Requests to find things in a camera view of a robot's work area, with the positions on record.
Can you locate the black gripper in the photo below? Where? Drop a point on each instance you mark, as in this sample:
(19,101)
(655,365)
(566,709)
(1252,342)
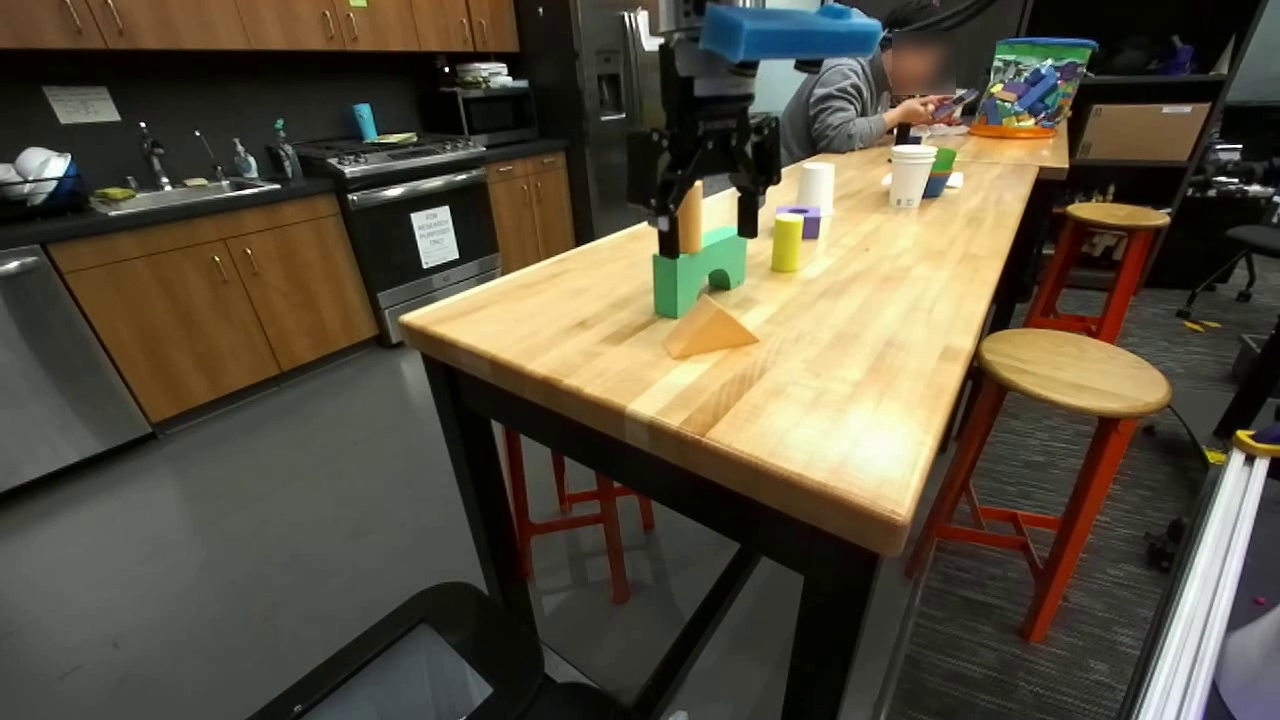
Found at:
(712,127)

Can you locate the yellow foam cylinder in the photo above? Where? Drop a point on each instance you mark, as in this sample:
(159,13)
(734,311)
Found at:
(785,244)

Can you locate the natural wooden cylinder block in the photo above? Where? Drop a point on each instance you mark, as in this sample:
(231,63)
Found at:
(688,221)

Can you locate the wooden triangle wedge block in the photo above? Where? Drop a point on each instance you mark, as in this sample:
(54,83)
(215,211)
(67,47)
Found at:
(707,334)

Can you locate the butcher block table black legs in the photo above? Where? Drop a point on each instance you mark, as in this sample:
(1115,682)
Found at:
(802,400)

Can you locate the purple foam cube with hole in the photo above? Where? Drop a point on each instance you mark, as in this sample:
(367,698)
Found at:
(808,221)

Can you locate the plain white paper cup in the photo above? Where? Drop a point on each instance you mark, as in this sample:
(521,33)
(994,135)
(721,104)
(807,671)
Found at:
(819,184)

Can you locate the stainless steel refrigerator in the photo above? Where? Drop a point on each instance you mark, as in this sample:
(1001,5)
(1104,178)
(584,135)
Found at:
(595,121)

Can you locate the narrow wooden base cabinet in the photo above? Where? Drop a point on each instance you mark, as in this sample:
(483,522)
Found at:
(530,207)

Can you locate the blue foam wrist pad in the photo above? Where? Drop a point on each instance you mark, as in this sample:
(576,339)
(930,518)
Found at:
(785,33)

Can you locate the ribbed white cup stack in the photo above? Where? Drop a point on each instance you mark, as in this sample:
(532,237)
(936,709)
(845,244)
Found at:
(912,172)

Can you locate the steel microwave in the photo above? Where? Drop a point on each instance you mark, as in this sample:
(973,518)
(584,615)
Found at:
(493,113)

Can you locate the small white printed notice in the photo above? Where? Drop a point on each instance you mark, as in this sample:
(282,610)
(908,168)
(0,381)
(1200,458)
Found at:
(435,237)

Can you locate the black and steel oven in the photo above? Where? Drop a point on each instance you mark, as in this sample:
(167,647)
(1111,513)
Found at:
(402,213)

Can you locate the wooden stool with orange legs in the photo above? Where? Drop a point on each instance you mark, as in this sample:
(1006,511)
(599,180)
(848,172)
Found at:
(573,513)
(1073,373)
(1119,221)

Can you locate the colourful toy box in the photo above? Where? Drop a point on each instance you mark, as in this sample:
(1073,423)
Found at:
(1038,86)

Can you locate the teal cup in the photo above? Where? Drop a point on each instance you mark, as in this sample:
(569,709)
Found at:
(367,121)

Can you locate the small green sticker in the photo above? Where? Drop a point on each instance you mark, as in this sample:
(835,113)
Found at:
(354,5)

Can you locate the clear soap bottle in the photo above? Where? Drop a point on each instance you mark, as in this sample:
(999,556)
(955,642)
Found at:
(247,160)

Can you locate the wide wooden base cabinet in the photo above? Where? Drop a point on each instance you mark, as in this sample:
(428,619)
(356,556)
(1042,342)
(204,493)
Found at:
(215,301)

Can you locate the black office chair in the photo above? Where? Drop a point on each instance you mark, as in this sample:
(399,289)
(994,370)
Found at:
(1245,244)

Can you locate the chrome sink faucet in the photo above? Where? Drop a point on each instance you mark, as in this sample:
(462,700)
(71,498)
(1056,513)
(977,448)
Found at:
(159,153)

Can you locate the white board panel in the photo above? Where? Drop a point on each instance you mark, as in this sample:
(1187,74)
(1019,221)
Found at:
(1200,600)

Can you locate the stainless steel dishwasher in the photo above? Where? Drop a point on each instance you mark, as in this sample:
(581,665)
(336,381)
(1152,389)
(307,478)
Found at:
(62,373)

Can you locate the dish rack with dishes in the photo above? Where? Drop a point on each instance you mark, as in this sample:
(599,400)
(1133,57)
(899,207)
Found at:
(34,172)

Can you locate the wooden wall cabinets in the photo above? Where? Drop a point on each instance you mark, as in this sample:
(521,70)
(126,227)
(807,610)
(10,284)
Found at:
(240,23)

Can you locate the white wall plate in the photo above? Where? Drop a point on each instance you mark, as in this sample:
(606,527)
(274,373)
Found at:
(83,104)

